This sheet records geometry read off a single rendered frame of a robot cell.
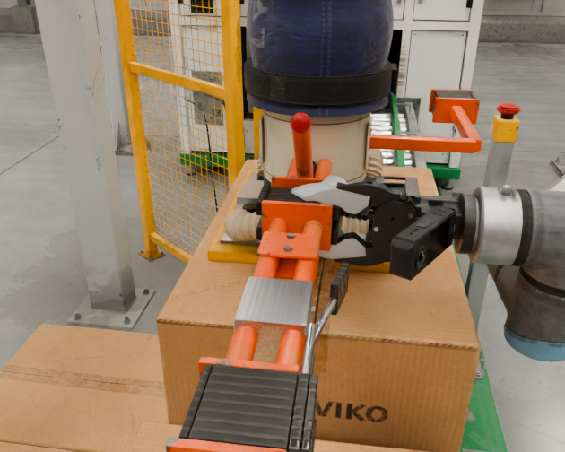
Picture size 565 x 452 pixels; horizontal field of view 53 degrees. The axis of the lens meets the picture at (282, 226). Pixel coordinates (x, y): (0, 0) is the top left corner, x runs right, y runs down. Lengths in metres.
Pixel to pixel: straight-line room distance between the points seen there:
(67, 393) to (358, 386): 0.88
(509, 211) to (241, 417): 0.40
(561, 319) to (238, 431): 0.47
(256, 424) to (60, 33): 1.96
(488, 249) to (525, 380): 1.76
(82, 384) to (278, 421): 1.14
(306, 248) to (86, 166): 1.82
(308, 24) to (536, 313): 0.46
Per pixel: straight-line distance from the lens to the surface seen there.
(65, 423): 1.40
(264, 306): 0.49
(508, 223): 0.66
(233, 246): 0.84
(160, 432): 0.77
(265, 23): 0.81
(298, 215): 0.65
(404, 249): 0.58
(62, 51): 2.24
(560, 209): 0.68
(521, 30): 10.34
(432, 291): 0.80
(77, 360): 1.56
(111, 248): 2.47
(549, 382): 2.43
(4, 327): 2.75
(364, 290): 0.78
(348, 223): 0.77
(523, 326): 0.76
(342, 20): 0.78
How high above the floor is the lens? 1.50
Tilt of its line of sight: 27 degrees down
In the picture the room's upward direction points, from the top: straight up
